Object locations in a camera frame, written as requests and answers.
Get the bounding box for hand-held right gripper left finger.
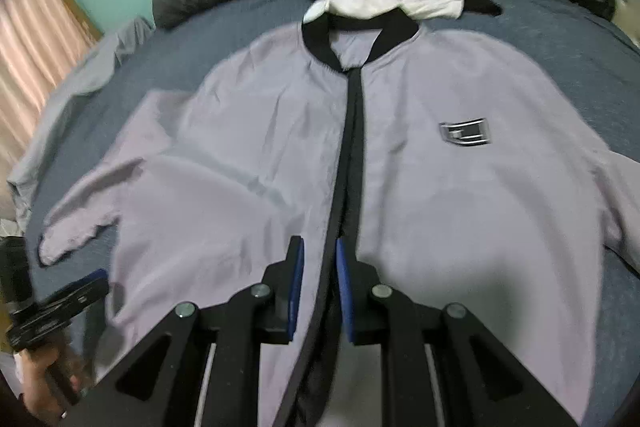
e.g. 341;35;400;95
90;234;306;427

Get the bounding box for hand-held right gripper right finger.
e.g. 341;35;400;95
335;237;578;427

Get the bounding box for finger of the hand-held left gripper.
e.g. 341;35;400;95
36;268;111;324

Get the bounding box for person's left hand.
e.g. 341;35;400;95
22;341;96;424

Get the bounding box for light grey blanket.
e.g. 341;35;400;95
7;17;154;229

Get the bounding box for pink striped curtain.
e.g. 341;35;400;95
0;0;102;188

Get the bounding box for wooden board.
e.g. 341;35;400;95
52;0;104;46

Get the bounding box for bed with blue sheet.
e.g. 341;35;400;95
10;0;640;427

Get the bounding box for small black garment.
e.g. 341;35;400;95
467;0;504;18

